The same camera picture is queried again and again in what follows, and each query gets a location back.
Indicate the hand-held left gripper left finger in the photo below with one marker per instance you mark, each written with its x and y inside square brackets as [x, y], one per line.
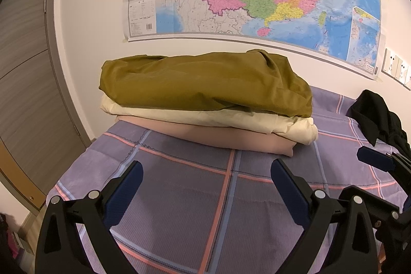
[123, 193]

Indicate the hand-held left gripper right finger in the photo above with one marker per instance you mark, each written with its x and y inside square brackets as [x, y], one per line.
[290, 193]

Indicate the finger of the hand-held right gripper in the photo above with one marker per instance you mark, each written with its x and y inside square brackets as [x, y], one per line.
[374, 157]
[375, 205]

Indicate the olive green jacket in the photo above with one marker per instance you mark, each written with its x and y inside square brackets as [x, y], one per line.
[199, 81]

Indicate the black garment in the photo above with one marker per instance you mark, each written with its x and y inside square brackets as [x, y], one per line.
[369, 113]

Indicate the cream garment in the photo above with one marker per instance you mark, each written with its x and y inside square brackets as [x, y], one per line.
[289, 129]

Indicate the purple plaid bed sheet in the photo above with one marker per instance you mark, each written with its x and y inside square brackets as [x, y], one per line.
[192, 190]

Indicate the pink garment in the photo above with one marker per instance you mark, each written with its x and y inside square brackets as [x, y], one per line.
[224, 139]

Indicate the wooden wardrobe door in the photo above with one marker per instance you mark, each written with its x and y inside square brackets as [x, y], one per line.
[29, 68]

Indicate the white wall socket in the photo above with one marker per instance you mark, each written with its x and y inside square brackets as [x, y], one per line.
[390, 62]
[400, 68]

